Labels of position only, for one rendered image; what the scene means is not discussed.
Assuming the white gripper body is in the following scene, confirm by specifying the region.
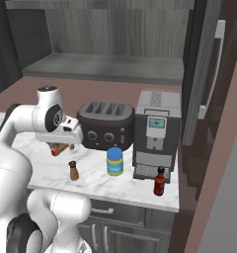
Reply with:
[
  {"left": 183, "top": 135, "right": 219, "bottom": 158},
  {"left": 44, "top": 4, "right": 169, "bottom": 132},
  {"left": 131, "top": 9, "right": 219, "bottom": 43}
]
[{"left": 35, "top": 124, "right": 85, "bottom": 146}]

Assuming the brown and red food item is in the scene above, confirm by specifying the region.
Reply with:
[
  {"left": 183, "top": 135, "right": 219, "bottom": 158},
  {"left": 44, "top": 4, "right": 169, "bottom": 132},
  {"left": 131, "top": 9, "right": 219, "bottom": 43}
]
[{"left": 45, "top": 141, "right": 71, "bottom": 158}]

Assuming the brown wooden pepper shaker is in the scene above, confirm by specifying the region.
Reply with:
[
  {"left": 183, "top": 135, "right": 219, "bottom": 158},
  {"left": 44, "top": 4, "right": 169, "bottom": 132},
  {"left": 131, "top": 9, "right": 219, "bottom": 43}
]
[{"left": 68, "top": 160, "right": 80, "bottom": 182}]

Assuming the dark brown four-slot toaster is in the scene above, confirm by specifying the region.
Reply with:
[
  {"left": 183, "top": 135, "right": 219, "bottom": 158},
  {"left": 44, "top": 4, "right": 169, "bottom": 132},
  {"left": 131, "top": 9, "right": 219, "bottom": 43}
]
[{"left": 76, "top": 100, "right": 136, "bottom": 152}]

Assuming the blue lidded yellow jar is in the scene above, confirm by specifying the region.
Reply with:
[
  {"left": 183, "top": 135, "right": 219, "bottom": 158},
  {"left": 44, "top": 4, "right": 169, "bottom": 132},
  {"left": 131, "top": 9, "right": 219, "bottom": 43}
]
[{"left": 106, "top": 146, "right": 124, "bottom": 177}]

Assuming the grey drawer front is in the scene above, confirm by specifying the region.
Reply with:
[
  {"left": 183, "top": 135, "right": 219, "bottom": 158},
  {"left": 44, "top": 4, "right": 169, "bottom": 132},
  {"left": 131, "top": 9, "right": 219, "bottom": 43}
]
[{"left": 85, "top": 197, "right": 148, "bottom": 229}]

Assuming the grey coffee machine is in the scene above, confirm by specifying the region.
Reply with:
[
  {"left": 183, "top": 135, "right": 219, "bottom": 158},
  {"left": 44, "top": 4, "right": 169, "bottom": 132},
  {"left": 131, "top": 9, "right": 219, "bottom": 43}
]
[{"left": 131, "top": 90, "right": 183, "bottom": 185}]

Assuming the grey cupboard door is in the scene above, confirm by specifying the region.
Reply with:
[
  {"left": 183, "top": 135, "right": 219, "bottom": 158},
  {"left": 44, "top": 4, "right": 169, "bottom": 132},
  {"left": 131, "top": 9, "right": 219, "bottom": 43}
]
[
  {"left": 100, "top": 221, "right": 174, "bottom": 253},
  {"left": 77, "top": 218, "right": 104, "bottom": 253}
]

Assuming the red hot sauce bottle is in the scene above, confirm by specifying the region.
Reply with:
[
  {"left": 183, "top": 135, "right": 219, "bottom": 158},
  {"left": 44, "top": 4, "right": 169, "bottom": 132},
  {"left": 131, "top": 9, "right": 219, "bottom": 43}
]
[{"left": 153, "top": 165, "right": 167, "bottom": 198}]

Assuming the silver drawer handle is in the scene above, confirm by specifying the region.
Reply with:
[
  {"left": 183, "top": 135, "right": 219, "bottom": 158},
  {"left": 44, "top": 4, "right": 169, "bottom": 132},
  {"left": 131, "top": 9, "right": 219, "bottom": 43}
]
[{"left": 90, "top": 207, "right": 116, "bottom": 215}]

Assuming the silver cupboard door handle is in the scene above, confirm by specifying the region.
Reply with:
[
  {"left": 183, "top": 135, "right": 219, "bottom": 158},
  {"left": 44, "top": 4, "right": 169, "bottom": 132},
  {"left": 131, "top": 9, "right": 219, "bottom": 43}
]
[
  {"left": 91, "top": 223, "right": 100, "bottom": 252},
  {"left": 103, "top": 224, "right": 111, "bottom": 253}
]

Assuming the open grey wall cabinet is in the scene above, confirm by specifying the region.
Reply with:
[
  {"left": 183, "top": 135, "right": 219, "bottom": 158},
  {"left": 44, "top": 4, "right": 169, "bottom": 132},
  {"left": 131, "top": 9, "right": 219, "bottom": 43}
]
[{"left": 5, "top": 0, "right": 196, "bottom": 87}]

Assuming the dark cabinet door with handle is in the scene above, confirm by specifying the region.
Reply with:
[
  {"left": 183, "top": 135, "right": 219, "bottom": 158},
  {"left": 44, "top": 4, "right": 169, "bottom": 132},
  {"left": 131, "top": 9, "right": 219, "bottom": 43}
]
[{"left": 181, "top": 0, "right": 235, "bottom": 146}]

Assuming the long silver door handle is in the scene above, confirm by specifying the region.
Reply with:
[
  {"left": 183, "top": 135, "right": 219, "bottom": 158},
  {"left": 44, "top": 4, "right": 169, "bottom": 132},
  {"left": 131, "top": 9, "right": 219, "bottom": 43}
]
[{"left": 197, "top": 19, "right": 227, "bottom": 121}]

